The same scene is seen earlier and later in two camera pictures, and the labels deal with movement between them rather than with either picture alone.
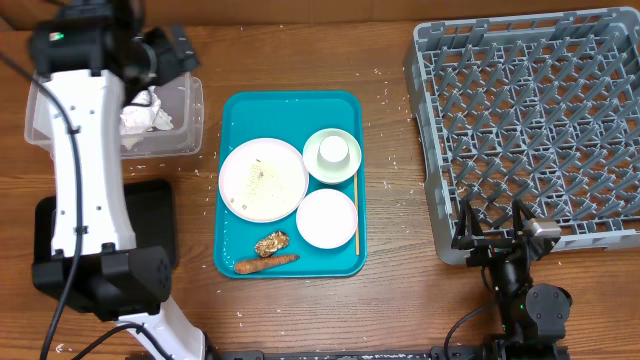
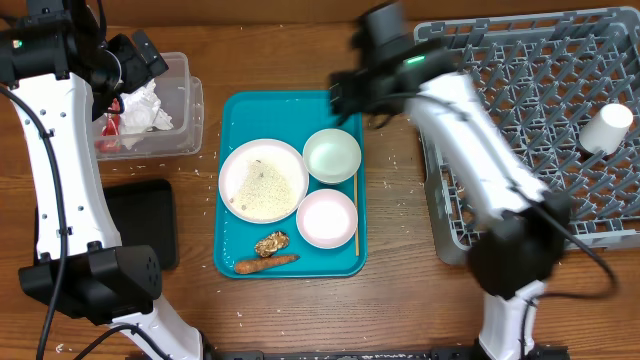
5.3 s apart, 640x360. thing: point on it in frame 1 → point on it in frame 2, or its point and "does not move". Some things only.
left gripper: x=175 y=64 → x=139 y=71
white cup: x=333 y=153 → x=606 y=130
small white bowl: x=327 y=218 does not move
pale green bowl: x=332 y=156 does not move
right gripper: x=488 y=248 → x=344 y=99
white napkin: x=135 y=121 does not move
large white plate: x=263 y=180 does not move
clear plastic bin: x=181 y=99 does not move
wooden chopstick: x=356 y=215 does not move
